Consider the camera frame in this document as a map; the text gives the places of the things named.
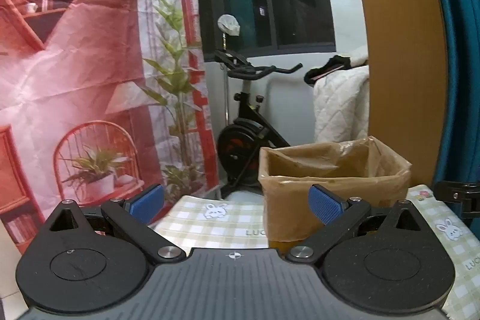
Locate white fleece cloth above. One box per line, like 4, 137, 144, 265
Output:
349, 46, 370, 66

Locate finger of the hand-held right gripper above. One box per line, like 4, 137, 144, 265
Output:
434, 181, 480, 220

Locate checkered tablecloth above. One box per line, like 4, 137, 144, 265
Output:
154, 184, 480, 320

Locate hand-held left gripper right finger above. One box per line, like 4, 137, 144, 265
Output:
285, 184, 426, 262

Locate white quilted blanket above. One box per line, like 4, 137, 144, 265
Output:
313, 63, 370, 144

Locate thin metal pole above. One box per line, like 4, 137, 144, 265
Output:
223, 35, 230, 126

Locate wooden board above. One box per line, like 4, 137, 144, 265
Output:
343, 0, 451, 189

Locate black garment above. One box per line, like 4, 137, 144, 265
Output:
304, 55, 353, 85

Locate teal curtain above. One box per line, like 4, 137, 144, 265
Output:
416, 0, 480, 186

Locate red printed backdrop cloth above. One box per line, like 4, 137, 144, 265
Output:
0, 0, 220, 257

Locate black exercise bike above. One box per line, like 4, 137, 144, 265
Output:
214, 49, 304, 200

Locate taped cardboard box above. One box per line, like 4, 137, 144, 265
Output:
258, 136, 412, 249

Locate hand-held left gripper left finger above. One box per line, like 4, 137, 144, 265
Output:
44, 184, 187, 265

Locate white cloth cap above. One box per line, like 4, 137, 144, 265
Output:
218, 14, 241, 37

